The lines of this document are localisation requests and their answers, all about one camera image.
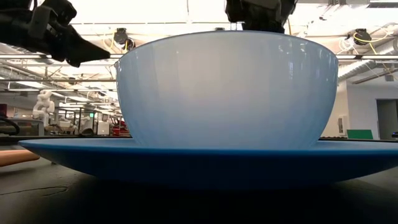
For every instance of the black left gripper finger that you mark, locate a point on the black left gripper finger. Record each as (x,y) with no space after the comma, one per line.
(87,51)

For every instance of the translucent light blue bowl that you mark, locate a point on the translucent light blue bowl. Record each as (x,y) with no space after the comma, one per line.
(228,93)

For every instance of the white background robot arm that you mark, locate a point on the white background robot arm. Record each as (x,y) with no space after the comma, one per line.
(43,105)

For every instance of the ceiling mounted black device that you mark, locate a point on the ceiling mounted black device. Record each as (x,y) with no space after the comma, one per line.
(122,36)
(362,35)

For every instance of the black table mat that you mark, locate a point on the black table mat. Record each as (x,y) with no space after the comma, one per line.
(43,202)

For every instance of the green board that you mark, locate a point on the green board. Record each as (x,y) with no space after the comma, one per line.
(359,134)

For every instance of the blue round plate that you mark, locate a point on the blue round plate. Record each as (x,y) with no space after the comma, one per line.
(199,165)

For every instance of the grey door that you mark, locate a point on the grey door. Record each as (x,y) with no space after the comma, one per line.
(387,119)

